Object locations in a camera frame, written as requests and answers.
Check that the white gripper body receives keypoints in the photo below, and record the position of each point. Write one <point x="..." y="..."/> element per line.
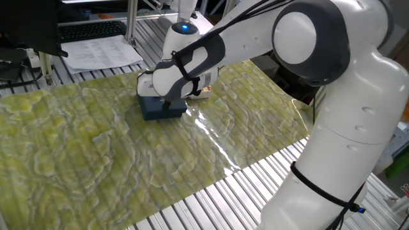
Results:
<point x="145" y="86"/>

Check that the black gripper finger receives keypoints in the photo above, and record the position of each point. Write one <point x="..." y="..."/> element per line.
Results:
<point x="164" y="106"/>
<point x="169" y="106"/>

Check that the dark blue ribboned casing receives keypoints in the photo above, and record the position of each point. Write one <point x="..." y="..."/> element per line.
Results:
<point x="153" y="110"/>

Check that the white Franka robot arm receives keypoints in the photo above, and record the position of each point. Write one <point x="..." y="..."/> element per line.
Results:
<point x="351" y="111"/>

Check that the grey box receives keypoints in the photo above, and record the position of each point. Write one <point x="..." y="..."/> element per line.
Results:
<point x="265" y="65"/>

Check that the gold foil snack packet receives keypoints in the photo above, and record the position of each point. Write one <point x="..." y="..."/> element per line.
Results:
<point x="201" y="95"/>

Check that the white printed paper sheets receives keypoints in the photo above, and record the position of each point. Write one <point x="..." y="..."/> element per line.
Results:
<point x="99" y="54"/>

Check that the black keyboard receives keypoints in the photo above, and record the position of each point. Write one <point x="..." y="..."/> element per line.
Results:
<point x="92" y="31"/>

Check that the small orange object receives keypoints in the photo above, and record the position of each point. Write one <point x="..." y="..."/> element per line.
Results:
<point x="106" y="16"/>

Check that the green marble pattern mat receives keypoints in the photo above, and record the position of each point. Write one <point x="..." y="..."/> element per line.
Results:
<point x="80" y="153"/>

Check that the white power strip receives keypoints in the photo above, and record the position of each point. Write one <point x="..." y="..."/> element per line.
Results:
<point x="33" y="59"/>

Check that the black computer monitor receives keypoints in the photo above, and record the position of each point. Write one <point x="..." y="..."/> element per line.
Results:
<point x="28" y="25"/>

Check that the green plastic bin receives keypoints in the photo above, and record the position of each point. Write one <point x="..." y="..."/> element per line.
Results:
<point x="399" y="166"/>

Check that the binder clips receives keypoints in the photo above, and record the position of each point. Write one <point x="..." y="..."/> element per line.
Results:
<point x="405" y="190"/>

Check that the tall aluminium frame post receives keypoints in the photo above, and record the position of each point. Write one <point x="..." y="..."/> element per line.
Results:
<point x="131" y="22"/>

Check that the white stand with base plate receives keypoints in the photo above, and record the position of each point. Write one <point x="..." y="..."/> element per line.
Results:
<point x="188" y="8"/>

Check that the short aluminium frame post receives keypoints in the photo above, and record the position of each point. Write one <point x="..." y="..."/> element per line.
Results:
<point x="46" y="68"/>

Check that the slanted aluminium frame strut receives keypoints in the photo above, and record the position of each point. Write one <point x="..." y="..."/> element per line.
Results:
<point x="229" y="8"/>

